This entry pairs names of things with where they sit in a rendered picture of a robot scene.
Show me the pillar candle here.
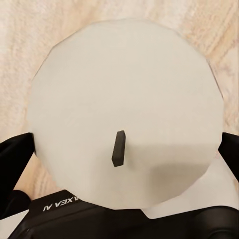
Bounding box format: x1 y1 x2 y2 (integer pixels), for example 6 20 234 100
26 17 224 210

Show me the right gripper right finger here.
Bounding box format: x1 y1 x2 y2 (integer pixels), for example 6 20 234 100
218 132 239 182

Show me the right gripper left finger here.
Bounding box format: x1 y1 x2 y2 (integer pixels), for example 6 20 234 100
0 132 35 213

